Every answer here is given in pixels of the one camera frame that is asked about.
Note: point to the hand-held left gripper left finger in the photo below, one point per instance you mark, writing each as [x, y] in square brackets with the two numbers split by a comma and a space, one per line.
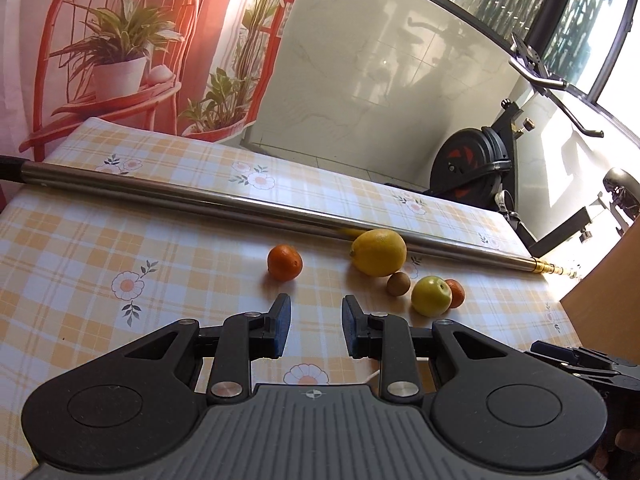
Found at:
[282, 329]

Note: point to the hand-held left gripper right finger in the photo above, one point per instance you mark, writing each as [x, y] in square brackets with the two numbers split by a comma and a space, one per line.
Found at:
[351, 329]

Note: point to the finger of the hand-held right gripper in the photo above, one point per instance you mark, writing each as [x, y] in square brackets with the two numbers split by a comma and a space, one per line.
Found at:
[565, 354]

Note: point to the brown kiwi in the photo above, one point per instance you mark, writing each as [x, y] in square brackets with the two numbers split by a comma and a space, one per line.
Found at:
[398, 284]

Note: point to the small orange mandarin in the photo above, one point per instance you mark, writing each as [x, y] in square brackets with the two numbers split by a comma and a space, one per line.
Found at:
[285, 261]
[456, 293]

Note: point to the yellow lemon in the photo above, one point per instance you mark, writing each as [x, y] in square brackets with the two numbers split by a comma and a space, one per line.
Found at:
[378, 252]

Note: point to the yellow-green apple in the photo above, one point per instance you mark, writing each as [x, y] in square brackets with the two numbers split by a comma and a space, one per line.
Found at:
[431, 295]

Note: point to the telescopic metal pole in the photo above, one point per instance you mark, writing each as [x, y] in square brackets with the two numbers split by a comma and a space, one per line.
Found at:
[200, 195]

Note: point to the black exercise bike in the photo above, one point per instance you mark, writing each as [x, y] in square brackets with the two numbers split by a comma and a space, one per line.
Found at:
[470, 160]

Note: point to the printed room backdrop cloth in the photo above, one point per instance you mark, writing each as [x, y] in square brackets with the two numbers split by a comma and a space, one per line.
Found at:
[125, 50]

